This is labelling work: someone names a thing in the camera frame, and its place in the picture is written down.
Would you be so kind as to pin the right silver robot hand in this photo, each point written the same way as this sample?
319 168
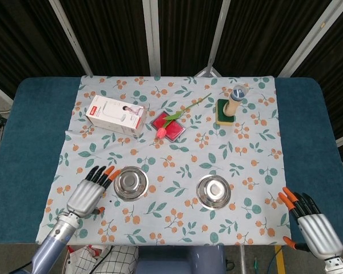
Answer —
320 231

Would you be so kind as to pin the grey metal stand foot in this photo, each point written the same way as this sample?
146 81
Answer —
207 72

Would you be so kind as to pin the pink artificial tulip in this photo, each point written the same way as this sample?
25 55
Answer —
161 132

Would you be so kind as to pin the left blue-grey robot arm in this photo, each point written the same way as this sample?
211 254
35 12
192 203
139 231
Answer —
55 239

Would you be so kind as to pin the white cardboard product box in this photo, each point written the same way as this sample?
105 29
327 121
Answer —
114 115

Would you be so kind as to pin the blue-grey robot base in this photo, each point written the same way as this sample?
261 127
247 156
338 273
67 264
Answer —
180 261

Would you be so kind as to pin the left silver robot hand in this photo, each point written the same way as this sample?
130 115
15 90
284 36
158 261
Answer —
84 195

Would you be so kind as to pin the metal table leg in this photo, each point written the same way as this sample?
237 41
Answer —
242 259

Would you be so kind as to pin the red square ink pad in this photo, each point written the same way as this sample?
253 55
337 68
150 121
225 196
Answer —
175 128

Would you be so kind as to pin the white black checkered bag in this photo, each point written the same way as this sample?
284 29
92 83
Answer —
117 261

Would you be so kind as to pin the teal table cover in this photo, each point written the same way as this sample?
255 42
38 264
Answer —
31 128

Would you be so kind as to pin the white partition frame post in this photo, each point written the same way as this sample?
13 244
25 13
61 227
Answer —
308 40
218 34
71 40
152 37

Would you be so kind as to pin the floral print tablecloth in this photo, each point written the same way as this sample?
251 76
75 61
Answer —
174 160

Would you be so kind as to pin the yellow green scrub sponge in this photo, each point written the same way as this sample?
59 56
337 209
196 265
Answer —
220 114

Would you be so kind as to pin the steel bowl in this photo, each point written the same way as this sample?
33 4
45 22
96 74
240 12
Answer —
214 191
130 182

